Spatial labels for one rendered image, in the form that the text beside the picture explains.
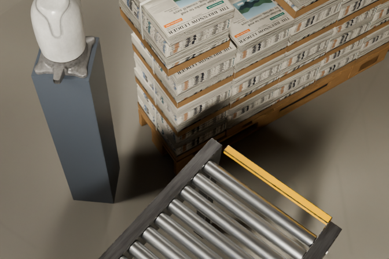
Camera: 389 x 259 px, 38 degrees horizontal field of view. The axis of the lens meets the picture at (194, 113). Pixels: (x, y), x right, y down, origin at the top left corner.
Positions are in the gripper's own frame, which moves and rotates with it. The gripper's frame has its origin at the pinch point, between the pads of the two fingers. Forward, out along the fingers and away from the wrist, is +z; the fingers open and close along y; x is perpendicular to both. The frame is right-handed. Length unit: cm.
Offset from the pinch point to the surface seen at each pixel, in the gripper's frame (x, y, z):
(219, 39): -26.7, 27.1, 12.2
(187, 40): -23.2, 11.0, 8.4
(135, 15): -4.0, 5.4, 23.7
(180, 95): -38, 13, 34
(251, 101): -54, 60, 55
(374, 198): -125, 96, 49
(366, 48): -57, 139, 45
